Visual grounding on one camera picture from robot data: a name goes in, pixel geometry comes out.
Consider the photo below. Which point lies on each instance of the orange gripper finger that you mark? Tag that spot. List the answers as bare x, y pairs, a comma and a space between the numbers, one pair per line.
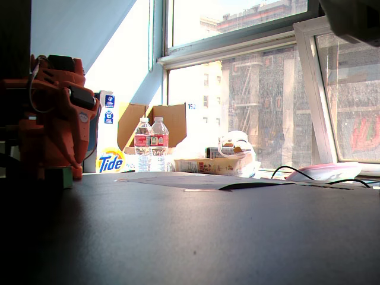
63, 139
81, 139

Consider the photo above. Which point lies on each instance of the green cube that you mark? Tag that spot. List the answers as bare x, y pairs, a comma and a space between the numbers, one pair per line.
67, 177

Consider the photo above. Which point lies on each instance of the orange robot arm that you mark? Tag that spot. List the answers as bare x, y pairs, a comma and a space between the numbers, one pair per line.
59, 77

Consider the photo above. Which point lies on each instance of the white numbered grid paper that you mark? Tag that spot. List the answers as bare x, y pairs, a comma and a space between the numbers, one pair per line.
178, 181

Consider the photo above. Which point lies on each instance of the dark printed carton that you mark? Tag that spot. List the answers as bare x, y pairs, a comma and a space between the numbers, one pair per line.
92, 142

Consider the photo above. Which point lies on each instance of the Tide detergent cardboard box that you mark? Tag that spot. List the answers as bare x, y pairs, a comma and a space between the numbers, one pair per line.
110, 163

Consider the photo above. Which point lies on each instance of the clear plastic water bottle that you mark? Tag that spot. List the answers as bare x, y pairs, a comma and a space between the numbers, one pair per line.
160, 139
143, 139

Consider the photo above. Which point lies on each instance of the clear plastic bag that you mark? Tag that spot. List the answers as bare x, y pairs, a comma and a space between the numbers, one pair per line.
237, 138

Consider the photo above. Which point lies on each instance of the white framed window screen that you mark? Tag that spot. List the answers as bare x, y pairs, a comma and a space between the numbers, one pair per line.
322, 118

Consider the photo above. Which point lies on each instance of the pink white device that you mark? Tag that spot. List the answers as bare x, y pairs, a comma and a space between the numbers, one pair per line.
332, 170

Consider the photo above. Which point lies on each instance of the blurry dark overhanging object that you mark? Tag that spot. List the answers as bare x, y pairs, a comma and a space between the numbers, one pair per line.
356, 20

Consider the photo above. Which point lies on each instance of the window frame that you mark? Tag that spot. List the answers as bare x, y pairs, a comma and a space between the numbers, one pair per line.
225, 49

